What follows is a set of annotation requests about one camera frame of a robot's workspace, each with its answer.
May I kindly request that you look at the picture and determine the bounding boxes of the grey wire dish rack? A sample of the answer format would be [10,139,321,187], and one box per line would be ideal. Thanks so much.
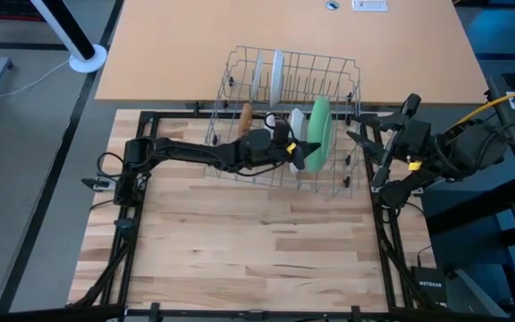
[203,44,362,199]

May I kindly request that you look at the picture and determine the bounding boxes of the black crate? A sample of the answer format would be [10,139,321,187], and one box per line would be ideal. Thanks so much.
[0,0,46,22]

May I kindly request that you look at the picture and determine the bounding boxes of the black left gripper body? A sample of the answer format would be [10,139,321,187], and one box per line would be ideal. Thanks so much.
[255,131,306,172]

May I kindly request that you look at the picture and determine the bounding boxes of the white and black pole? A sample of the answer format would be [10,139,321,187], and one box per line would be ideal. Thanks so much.
[29,0,109,75]

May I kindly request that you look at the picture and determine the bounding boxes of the brown wooden plate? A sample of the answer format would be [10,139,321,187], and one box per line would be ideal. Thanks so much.
[238,102,254,137]

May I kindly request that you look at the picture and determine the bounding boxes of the black aluminium table frame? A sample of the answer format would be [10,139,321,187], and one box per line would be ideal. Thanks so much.
[67,109,424,322]

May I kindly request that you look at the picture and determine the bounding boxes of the green plate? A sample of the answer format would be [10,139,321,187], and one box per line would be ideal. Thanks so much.
[305,95,334,175]

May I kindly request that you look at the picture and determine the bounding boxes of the light brown desk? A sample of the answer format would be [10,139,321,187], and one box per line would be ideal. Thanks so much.
[94,0,491,106]

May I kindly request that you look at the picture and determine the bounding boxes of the yellow cable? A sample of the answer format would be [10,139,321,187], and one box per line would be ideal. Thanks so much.
[456,81,515,126]

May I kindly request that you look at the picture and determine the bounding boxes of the black network switch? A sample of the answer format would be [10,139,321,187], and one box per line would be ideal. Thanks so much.
[410,266,449,308]

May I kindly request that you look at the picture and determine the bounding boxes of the white floor cable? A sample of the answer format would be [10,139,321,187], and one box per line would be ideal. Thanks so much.
[0,57,73,103]

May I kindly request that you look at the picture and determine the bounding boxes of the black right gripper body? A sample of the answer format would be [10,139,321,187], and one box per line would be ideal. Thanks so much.
[386,119,433,162]

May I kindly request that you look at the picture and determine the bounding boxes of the black table clamp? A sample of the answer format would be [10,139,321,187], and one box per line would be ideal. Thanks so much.
[81,177,112,191]

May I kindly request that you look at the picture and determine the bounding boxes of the white power strip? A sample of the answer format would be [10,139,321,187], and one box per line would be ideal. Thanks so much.
[350,0,389,13]

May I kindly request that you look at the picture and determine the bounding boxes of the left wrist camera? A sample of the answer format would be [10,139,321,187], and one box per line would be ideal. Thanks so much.
[273,120,292,144]

